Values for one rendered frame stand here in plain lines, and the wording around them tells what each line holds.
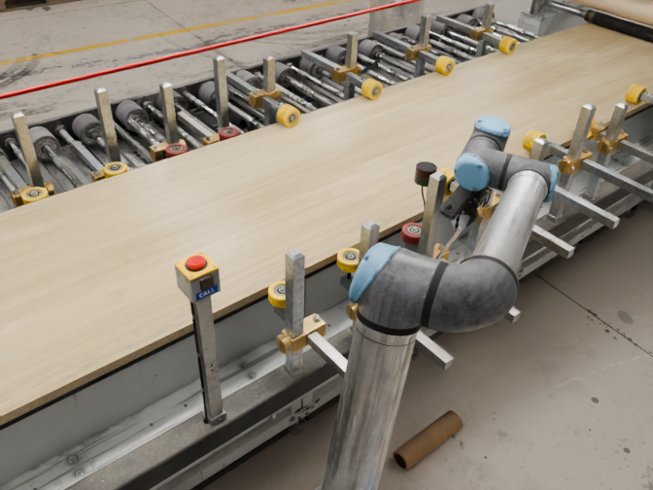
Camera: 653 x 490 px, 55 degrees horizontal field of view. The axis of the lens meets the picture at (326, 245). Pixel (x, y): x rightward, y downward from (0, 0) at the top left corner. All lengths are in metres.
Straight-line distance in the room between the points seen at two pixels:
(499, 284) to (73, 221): 1.43
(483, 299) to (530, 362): 1.92
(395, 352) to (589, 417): 1.82
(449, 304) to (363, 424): 0.29
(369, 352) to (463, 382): 1.70
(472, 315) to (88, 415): 1.11
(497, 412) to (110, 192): 1.72
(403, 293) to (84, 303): 1.01
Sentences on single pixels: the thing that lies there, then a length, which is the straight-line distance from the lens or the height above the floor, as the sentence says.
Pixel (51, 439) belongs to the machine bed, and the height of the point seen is 0.68.
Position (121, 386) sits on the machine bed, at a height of 0.74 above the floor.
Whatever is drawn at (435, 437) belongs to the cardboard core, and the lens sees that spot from 2.49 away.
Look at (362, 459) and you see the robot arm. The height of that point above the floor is 1.06.
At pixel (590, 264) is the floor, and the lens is 3.59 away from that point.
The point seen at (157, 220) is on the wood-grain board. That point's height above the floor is 0.90.
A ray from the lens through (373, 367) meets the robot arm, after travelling 1.10.
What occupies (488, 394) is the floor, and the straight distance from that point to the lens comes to 2.76.
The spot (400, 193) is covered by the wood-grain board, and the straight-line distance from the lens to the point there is 2.16.
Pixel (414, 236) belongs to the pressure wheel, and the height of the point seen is 0.91.
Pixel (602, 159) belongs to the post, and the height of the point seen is 0.89.
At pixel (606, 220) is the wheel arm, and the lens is 2.16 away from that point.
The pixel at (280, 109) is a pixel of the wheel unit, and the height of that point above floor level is 0.97.
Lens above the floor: 2.07
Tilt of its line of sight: 38 degrees down
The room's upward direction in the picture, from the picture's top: 3 degrees clockwise
